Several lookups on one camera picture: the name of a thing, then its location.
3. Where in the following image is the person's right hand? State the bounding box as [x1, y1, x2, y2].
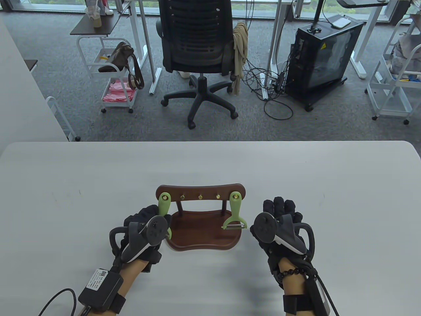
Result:
[250, 197, 312, 274]

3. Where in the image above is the person's left hand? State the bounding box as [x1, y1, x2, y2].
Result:
[123, 205, 164, 273]

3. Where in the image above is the person's left forearm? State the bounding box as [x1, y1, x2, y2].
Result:
[95, 258, 149, 316]

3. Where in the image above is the brown shoulder bag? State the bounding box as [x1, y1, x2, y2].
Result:
[98, 41, 144, 90]

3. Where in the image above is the person's right forearm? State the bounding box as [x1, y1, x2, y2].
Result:
[278, 257, 318, 316]

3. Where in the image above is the grey glove-mounted right controller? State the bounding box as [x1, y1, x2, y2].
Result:
[251, 212, 315, 256]

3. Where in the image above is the grey glove-mounted controller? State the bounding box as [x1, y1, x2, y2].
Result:
[251, 212, 315, 256]
[110, 216, 171, 264]

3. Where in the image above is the grey glove-mounted left controller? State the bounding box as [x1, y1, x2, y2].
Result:
[110, 216, 171, 264]

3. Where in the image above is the green y-shaped peeler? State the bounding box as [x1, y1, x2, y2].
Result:
[222, 191, 247, 230]

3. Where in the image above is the brown wooden hook rack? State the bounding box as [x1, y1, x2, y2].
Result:
[156, 184, 246, 251]

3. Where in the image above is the pink packets pile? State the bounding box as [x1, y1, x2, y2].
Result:
[103, 82, 136, 102]

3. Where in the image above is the black computer tower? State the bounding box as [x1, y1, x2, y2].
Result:
[285, 15, 365, 112]

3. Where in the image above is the white rolling cart with clutter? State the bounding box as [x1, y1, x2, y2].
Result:
[364, 16, 421, 125]

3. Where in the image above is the white desk leg with foot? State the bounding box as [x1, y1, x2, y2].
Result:
[260, 0, 303, 99]

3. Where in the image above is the beige hanging garment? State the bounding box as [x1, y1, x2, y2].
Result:
[232, 21, 249, 96]

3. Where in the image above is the white rolling cart with bag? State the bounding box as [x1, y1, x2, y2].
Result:
[76, 36, 138, 114]

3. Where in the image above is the black mesh office chair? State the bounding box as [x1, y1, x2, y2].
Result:
[155, 0, 239, 129]

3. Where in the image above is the white standing desk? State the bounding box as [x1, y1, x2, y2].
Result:
[339, 0, 400, 79]

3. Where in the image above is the dark small side tabletop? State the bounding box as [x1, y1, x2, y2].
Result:
[70, 13, 123, 36]

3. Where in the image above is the grey fabric bundle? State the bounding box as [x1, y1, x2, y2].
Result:
[391, 33, 421, 74]

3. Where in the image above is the clear plastic drink cup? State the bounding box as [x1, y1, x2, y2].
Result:
[85, 7, 102, 28]

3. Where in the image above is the green straight-handled peeler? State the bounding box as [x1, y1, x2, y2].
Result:
[158, 193, 173, 240]

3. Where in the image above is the dark bead bracelet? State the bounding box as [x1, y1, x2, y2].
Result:
[275, 267, 310, 280]

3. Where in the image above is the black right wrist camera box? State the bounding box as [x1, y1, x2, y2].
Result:
[284, 275, 331, 316]

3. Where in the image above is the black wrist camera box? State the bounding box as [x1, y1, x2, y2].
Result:
[78, 268, 127, 313]
[284, 275, 331, 316]

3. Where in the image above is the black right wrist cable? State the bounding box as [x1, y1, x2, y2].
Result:
[316, 273, 340, 316]

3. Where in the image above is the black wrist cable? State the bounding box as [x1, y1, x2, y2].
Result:
[38, 288, 79, 316]
[316, 273, 340, 316]

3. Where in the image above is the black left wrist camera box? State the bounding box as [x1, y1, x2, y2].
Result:
[78, 268, 127, 313]

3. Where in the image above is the tangle of black floor cables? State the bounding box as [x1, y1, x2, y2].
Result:
[242, 59, 295, 120]

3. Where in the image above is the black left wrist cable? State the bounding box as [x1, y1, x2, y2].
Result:
[38, 288, 79, 316]

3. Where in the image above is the white wire floor rack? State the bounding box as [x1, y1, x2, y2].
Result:
[46, 96, 81, 142]

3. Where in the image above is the white desk frame with rail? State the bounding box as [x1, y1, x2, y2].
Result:
[115, 0, 161, 95]

